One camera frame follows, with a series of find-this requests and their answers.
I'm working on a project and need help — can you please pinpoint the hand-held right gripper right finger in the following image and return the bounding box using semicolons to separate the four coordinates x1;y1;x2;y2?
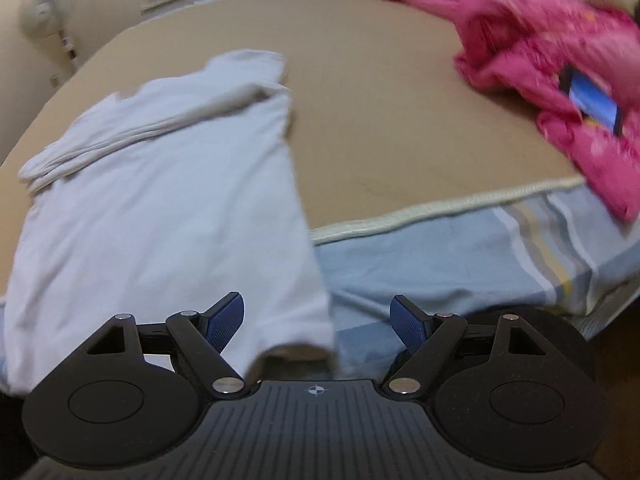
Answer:
379;294;542;400

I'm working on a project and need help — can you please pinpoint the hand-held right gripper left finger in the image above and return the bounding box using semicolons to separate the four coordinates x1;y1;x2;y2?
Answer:
85;291;247;400

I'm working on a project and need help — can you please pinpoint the white long-sleeved shirt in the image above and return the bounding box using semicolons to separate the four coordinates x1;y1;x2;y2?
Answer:
0;49;337;395

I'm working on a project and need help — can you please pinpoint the striped blue bed sheet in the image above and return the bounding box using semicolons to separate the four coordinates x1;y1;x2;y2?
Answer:
312;195;640;381

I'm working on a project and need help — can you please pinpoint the tan bed mat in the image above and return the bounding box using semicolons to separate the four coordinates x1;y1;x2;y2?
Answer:
0;0;587;297

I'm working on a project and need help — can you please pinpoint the smartphone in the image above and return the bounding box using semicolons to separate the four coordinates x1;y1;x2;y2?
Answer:
557;65;626;138

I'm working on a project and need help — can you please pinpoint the pink floral quilt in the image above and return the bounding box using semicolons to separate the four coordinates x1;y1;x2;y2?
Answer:
322;0;640;225

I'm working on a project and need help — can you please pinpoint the white standing fan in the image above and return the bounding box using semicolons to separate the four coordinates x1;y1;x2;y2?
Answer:
18;0;80;68

